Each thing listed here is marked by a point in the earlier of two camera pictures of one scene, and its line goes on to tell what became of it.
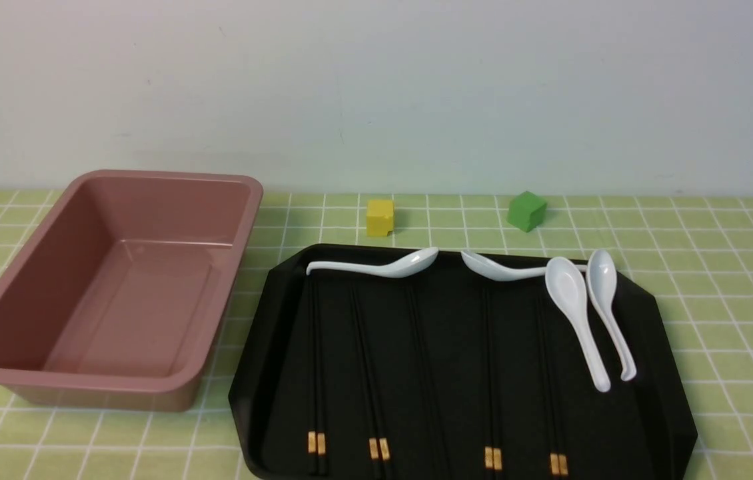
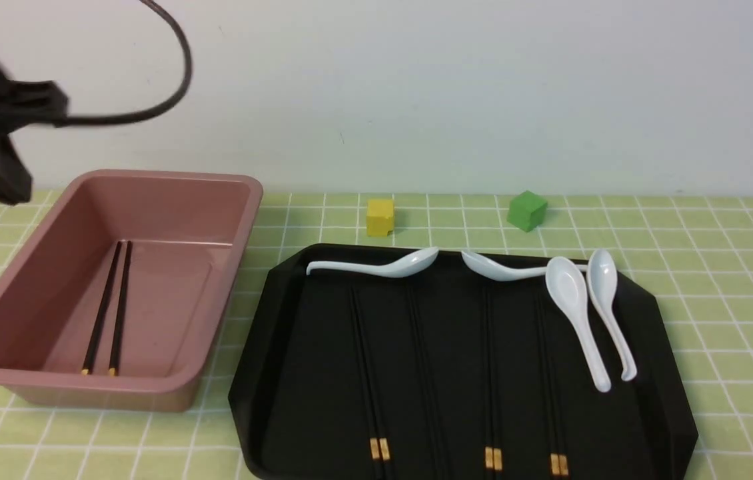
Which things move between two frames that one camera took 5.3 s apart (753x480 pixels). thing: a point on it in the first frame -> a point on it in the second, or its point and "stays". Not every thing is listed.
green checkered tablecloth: x=727 y=270 stays
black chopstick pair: x=320 y=445 -> x=113 y=360
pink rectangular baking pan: x=117 y=296 stays
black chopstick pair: x=496 y=385 stays
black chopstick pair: x=312 y=417 -> x=88 y=362
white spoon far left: x=404 y=265 stays
